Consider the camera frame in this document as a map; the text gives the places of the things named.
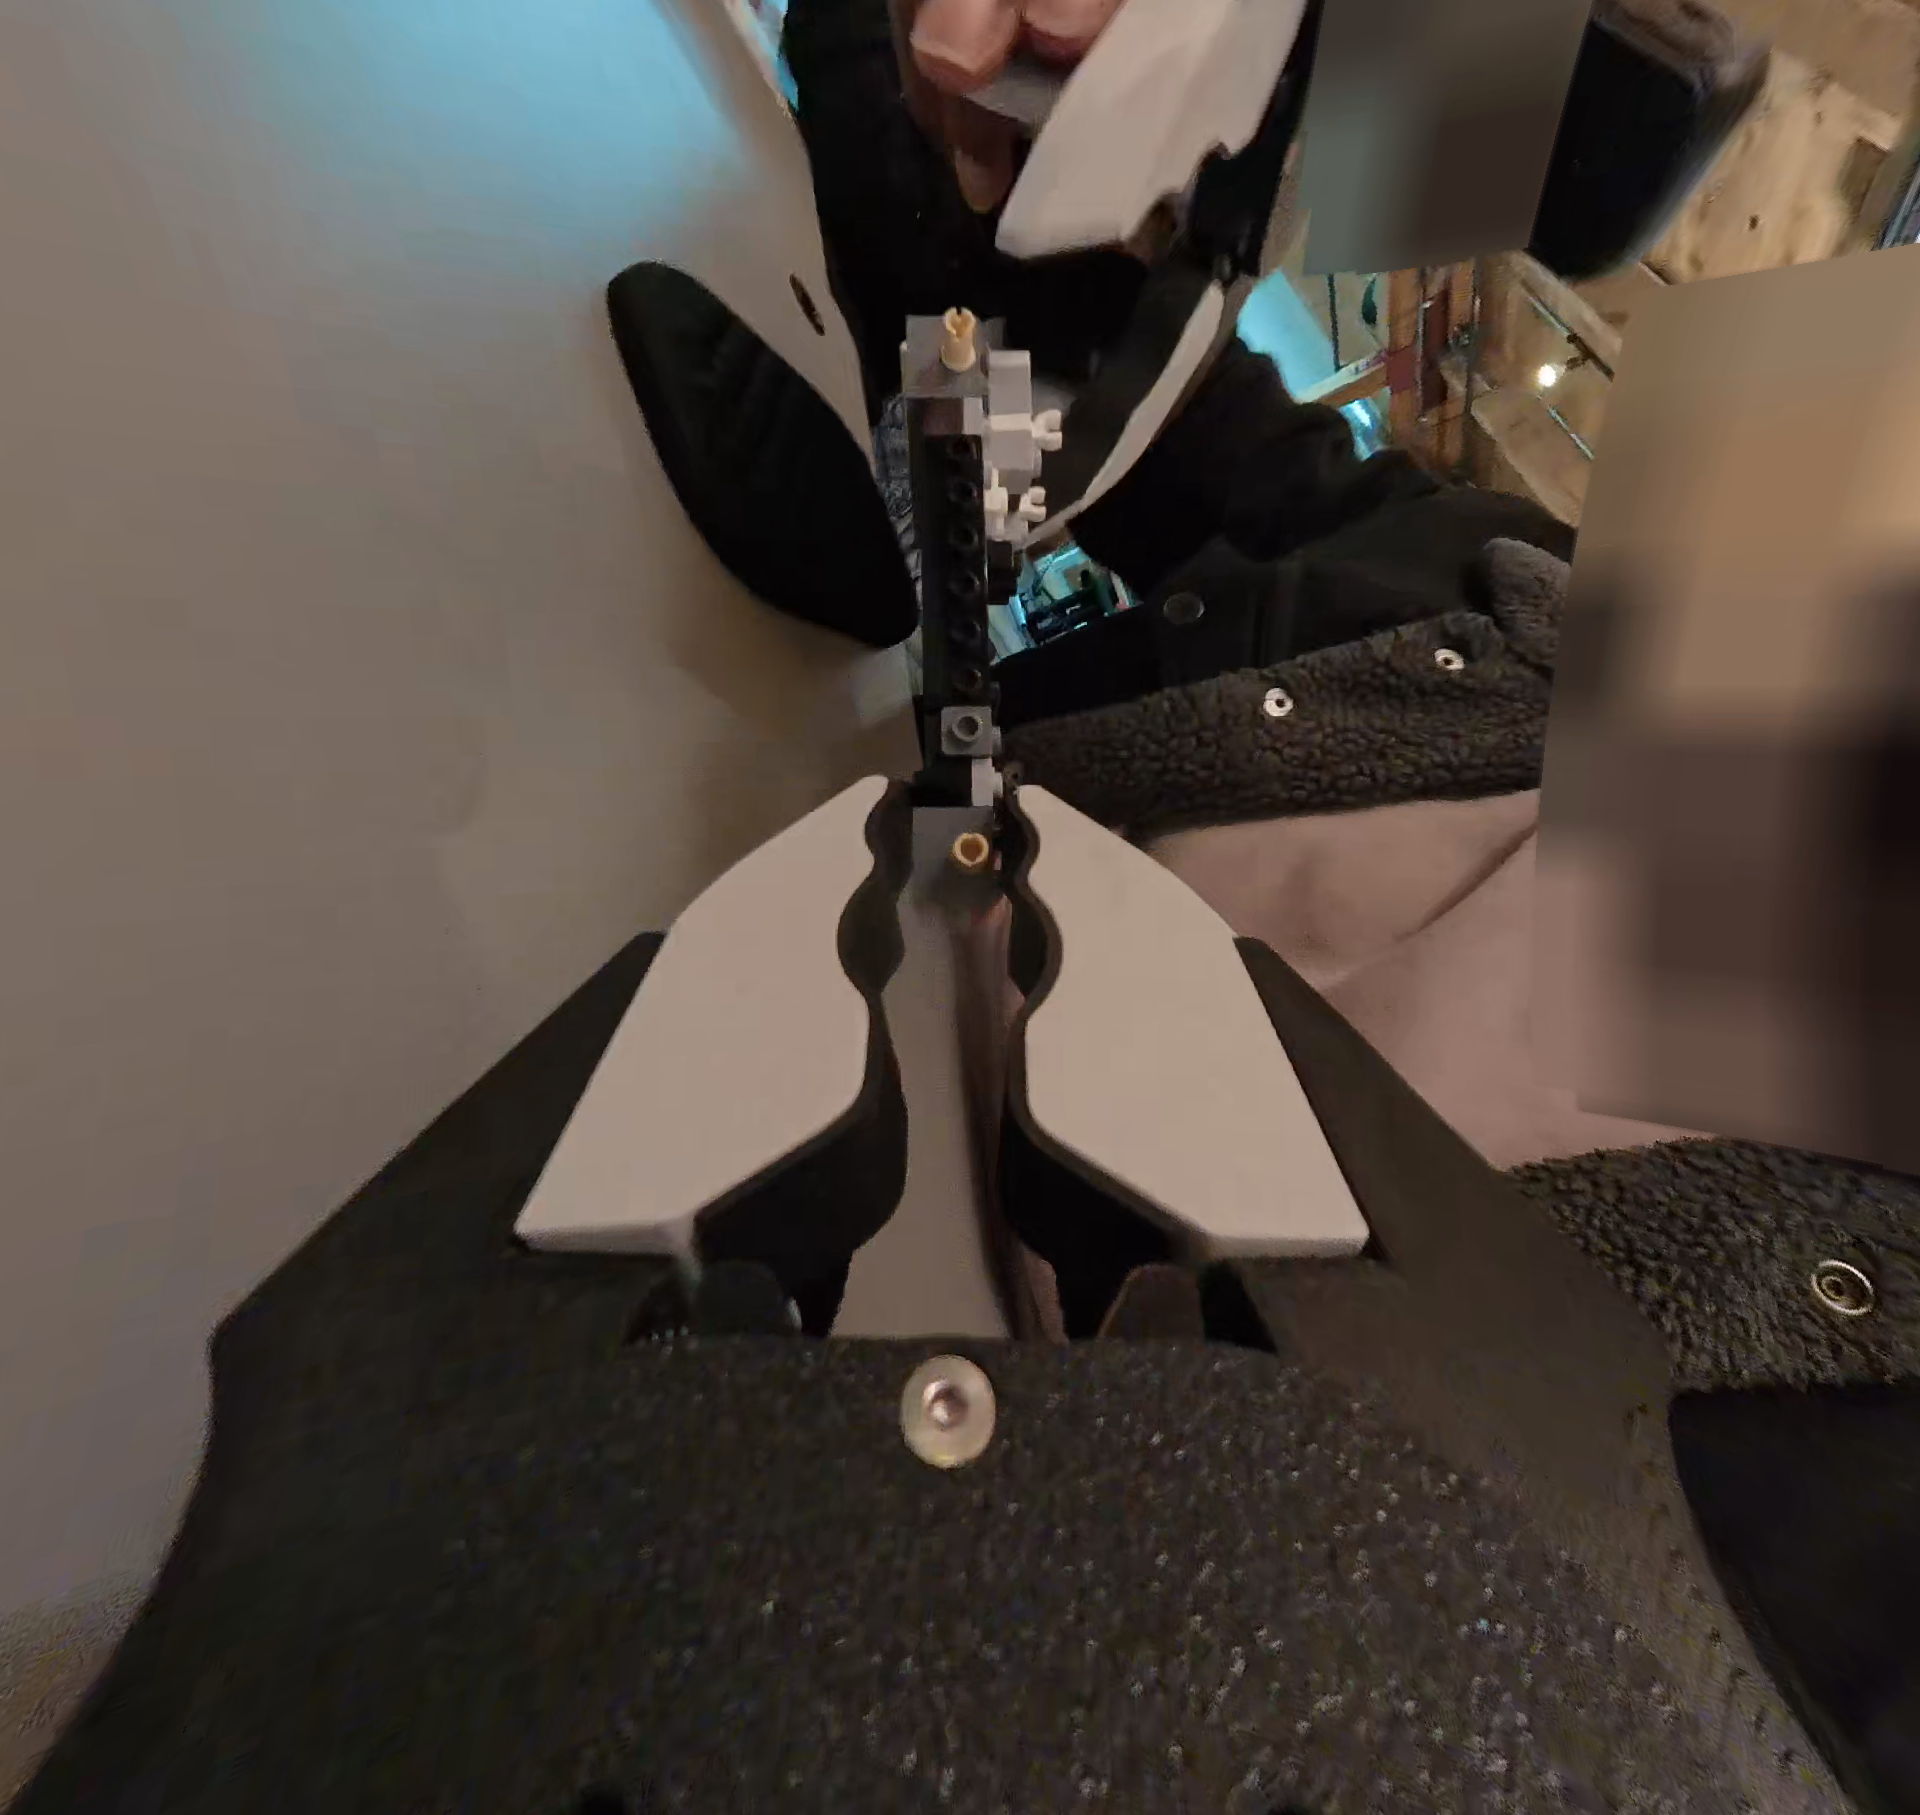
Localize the toy brick car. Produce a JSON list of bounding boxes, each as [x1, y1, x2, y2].
[[899, 307, 1066, 891]]

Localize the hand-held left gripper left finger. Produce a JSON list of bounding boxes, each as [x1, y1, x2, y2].
[[514, 773, 912, 1322]]

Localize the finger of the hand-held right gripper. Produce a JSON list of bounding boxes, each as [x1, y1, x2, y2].
[[1030, 282, 1243, 545], [994, 0, 1326, 259]]

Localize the person's beige garment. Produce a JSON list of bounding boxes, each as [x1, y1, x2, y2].
[[1140, 779, 1591, 1172]]

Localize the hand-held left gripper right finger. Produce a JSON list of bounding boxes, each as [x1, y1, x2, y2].
[[998, 783, 1372, 1322]]

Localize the white desk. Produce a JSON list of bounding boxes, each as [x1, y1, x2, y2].
[[0, 0, 932, 1666]]

